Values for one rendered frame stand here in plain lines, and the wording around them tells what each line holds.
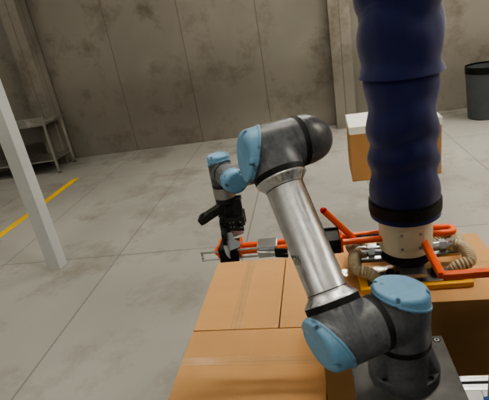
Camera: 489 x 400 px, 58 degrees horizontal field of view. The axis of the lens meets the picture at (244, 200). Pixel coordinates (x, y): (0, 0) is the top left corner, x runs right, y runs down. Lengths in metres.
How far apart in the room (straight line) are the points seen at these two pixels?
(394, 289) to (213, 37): 6.60
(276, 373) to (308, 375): 0.12
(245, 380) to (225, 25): 6.11
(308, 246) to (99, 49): 7.19
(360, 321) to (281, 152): 0.37
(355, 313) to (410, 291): 0.13
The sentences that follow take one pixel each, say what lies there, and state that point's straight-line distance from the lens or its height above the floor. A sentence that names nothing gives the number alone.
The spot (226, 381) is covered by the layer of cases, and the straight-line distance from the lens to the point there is 1.84.
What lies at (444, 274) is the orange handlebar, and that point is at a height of 1.08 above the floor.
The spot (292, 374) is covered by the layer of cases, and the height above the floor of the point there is 0.54.
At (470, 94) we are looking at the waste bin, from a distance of 7.00.
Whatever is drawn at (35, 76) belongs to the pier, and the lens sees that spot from 8.17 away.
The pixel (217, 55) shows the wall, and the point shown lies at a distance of 7.33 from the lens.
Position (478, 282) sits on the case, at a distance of 1.57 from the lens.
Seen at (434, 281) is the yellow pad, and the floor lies 0.97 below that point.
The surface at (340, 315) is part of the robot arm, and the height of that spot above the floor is 1.27.
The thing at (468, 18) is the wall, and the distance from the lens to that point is 7.57.
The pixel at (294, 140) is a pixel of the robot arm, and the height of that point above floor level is 1.56.
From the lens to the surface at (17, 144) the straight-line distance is 4.06.
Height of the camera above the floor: 1.81
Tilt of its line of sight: 22 degrees down
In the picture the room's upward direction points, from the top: 10 degrees counter-clockwise
